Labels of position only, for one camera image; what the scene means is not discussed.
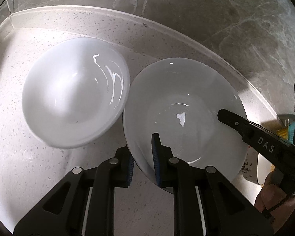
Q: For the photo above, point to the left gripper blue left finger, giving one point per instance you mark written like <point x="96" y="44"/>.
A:
<point x="130" y="166"/>

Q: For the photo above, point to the pink floral small bowl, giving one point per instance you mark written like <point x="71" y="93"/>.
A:
<point x="256" y="168"/>

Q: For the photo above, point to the small white bowl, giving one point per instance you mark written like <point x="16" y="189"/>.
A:
<point x="75" y="92"/>

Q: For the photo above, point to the yellow basin with teal colander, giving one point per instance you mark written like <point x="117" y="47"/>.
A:
<point x="283" y="125"/>

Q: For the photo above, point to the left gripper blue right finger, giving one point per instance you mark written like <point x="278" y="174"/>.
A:
<point x="162" y="166"/>

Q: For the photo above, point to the large white bowl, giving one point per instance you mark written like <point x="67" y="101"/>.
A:
<point x="179" y="99"/>

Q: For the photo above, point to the person's right hand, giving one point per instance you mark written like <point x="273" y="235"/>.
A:
<point x="271" y="195"/>

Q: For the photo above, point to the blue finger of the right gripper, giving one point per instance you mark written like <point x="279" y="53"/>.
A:
<point x="265" y="142"/>

